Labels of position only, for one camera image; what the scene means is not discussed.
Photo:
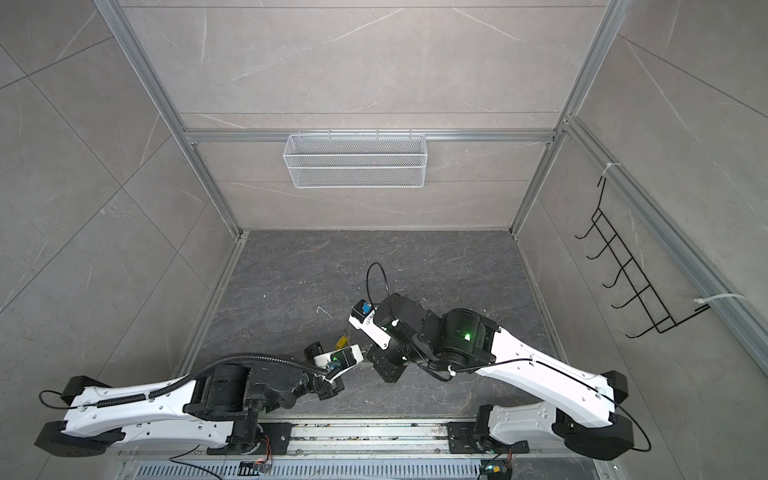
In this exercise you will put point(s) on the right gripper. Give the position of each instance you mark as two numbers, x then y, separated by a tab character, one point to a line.
378	357

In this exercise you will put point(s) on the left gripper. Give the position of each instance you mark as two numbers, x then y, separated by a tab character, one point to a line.
332	389

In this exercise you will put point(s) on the yellow tagged key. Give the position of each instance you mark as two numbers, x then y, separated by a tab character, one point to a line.
342	342

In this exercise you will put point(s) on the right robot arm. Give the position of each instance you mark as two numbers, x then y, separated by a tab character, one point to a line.
582	409

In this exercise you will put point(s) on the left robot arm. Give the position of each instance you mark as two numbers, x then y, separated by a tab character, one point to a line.
217	406

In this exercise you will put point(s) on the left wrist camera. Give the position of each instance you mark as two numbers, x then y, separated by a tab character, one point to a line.
338	362

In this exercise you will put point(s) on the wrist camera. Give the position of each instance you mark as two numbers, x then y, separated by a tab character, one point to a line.
338	362
362	318

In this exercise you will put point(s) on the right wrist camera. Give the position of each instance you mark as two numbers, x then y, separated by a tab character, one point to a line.
362	318

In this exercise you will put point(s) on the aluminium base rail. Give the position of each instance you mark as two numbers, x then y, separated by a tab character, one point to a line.
401	438

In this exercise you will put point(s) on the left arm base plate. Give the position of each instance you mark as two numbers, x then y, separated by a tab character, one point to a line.
250	438

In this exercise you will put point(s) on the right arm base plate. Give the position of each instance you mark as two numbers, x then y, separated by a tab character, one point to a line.
467	438

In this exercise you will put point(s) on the slotted cable duct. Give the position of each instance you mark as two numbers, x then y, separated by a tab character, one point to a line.
312	469

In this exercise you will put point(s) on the white wire mesh basket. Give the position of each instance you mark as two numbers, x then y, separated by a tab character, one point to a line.
361	160

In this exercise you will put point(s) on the black wire hook rack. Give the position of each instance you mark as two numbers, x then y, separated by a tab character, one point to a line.
629	271

